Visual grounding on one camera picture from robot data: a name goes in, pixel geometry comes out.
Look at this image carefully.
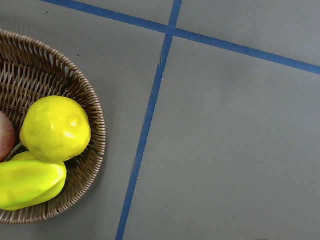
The yellow lemon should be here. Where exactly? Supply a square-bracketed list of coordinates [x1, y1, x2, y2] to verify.
[19, 95, 91, 163]

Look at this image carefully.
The brown wicker basket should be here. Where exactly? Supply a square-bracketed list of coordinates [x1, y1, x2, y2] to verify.
[0, 30, 107, 224]

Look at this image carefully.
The yellow starfruit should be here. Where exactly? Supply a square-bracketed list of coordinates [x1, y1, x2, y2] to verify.
[0, 151, 67, 211]

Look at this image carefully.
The yellow green apple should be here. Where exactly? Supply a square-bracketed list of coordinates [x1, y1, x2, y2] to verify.
[0, 111, 16, 162]

